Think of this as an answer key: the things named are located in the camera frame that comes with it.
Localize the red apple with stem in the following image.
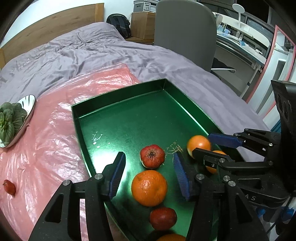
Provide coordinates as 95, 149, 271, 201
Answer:
3, 179, 16, 196

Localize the white patterned plate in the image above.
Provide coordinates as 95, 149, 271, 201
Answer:
1, 94, 37, 149

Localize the wooden nightstand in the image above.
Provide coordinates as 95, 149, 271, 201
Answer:
126, 11, 156, 45

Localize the green leafy cabbage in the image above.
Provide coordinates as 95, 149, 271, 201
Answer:
1, 102, 27, 146

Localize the pink plastic sheet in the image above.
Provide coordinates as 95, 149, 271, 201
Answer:
1, 64, 138, 240

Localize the black backpack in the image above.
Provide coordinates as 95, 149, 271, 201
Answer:
106, 14, 132, 39

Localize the green metal tray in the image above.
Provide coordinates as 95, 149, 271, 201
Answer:
72, 79, 220, 240

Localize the white desk lamp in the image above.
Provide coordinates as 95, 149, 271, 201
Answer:
232, 3, 245, 28

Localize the right gloved hand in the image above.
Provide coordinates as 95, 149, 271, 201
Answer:
255, 206, 295, 233

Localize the white desk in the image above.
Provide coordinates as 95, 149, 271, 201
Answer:
212, 15, 274, 98

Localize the pink framed mirror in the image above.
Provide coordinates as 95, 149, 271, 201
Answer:
246, 25, 295, 118

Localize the grey storage box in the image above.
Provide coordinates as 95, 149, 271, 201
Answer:
133, 0, 159, 13

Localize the grey office chair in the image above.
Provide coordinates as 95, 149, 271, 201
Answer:
154, 1, 236, 73

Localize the large orange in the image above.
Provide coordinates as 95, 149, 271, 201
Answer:
131, 170, 168, 207
187, 135, 211, 158

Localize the wooden headboard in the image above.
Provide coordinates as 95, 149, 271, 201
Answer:
1, 3, 104, 68

